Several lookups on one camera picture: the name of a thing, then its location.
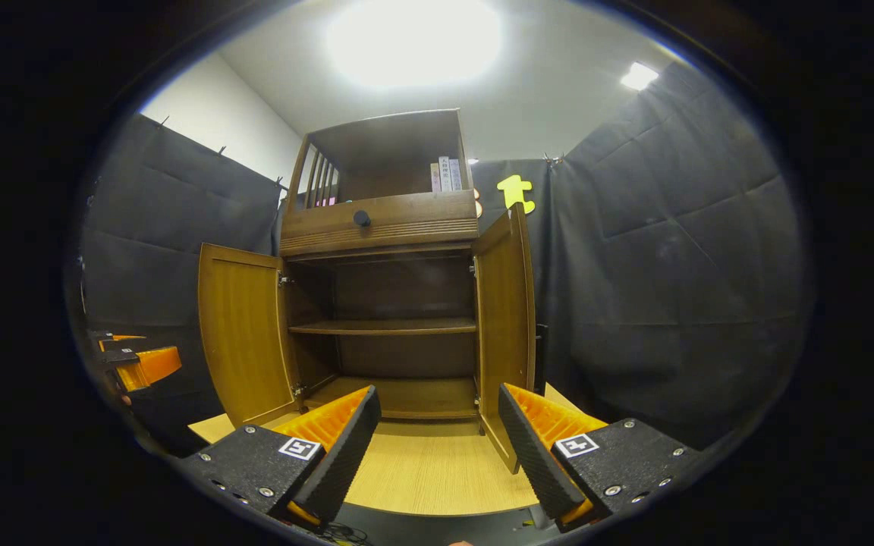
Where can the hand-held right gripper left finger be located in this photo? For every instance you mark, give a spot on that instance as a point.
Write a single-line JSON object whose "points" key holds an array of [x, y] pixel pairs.
{"points": [[346, 462]]}

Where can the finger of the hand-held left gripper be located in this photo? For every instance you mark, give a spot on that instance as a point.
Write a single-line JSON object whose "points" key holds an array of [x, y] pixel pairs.
{"points": [[156, 365], [114, 343]]}

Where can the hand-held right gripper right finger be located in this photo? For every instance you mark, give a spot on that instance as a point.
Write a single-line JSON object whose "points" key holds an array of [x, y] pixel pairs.
{"points": [[532, 462]]}

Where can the wooden cabinet door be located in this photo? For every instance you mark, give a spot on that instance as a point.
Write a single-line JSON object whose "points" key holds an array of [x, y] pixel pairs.
{"points": [[243, 334], [501, 326]]}

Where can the wooden double-door shoe cabinet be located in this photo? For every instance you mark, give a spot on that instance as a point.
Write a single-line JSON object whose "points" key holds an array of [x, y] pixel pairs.
{"points": [[391, 136]]}

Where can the wooden cabinet drawer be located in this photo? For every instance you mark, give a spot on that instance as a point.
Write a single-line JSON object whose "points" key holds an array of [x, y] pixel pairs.
{"points": [[422, 216]]}

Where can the wooden inner shelf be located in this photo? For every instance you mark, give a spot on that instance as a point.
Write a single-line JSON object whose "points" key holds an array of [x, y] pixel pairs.
{"points": [[384, 327]]}

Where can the black backdrop cloth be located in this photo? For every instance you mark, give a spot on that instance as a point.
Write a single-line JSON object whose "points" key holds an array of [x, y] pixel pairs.
{"points": [[672, 265]]}

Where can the black round drawer knob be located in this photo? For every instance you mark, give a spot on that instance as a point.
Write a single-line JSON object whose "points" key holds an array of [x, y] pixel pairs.
{"points": [[362, 218]]}

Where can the grey book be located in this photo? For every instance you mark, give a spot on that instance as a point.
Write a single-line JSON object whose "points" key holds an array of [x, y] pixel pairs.
{"points": [[456, 175]]}

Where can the small ceiling light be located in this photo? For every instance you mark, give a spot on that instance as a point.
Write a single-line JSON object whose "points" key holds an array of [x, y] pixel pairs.
{"points": [[639, 76]]}

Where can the large ceiling light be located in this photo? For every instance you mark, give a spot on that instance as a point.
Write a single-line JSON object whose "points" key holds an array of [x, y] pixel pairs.
{"points": [[414, 42]]}

